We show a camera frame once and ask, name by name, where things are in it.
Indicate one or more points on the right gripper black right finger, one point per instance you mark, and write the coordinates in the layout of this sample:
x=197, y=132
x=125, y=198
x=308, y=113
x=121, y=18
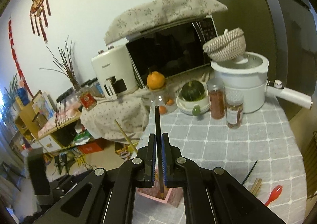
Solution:
x=211, y=196

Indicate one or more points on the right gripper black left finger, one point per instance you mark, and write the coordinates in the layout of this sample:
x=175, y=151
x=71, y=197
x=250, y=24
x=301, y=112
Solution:
x=106, y=196

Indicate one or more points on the black chopstick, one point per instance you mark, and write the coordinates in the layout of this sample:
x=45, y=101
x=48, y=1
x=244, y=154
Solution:
x=159, y=151
x=249, y=173

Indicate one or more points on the pink perforated utensil holder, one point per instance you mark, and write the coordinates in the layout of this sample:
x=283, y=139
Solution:
x=171, y=196

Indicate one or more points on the long bamboo chopstick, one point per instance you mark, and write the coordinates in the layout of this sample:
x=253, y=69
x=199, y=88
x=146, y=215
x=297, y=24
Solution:
x=126, y=137

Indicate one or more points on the red plastic spoon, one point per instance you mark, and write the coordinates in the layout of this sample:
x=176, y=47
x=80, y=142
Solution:
x=275, y=193

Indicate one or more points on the grey checked tablecloth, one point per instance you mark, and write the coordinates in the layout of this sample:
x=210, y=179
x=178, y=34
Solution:
x=264, y=135

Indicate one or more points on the wooden shelf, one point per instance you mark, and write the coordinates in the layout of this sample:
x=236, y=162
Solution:
x=44, y=125

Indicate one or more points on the floral cloth draped cabinet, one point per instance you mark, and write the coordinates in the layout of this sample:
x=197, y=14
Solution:
x=131, y=111

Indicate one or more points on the red labelled vase jar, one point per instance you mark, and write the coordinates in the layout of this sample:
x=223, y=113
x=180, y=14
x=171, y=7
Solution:
x=86, y=98

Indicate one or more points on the short labelled spice jar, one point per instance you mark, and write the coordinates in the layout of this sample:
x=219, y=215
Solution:
x=234, y=109

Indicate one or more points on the clear glass jar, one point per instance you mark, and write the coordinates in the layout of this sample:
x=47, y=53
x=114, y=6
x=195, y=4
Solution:
x=165, y=99

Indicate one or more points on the green squash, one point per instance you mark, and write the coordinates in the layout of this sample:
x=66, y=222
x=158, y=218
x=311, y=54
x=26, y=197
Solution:
x=193, y=91

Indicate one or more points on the tall red spice jar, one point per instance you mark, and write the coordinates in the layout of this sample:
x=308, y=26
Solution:
x=216, y=95

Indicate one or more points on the orange citrus fruit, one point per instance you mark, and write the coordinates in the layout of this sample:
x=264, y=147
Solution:
x=155, y=80

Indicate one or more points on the white electric cooking pot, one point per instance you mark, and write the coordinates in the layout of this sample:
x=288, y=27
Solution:
x=248, y=74

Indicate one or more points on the dry twig bunch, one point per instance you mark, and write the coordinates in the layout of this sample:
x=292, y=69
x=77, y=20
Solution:
x=63, y=63

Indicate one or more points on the black microwave oven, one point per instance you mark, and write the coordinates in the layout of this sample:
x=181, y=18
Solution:
x=171, y=50

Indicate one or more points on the dark grey refrigerator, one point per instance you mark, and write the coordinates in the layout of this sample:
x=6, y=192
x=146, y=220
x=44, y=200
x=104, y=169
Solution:
x=284, y=31

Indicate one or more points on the floral cloth cover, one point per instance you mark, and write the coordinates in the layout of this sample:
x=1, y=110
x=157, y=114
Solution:
x=158, y=13

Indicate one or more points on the red chinese knot decoration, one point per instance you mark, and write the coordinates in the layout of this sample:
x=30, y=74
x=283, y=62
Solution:
x=38, y=14

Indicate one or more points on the woven rope basket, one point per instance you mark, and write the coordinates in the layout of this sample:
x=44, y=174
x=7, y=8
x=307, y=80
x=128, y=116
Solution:
x=230, y=45

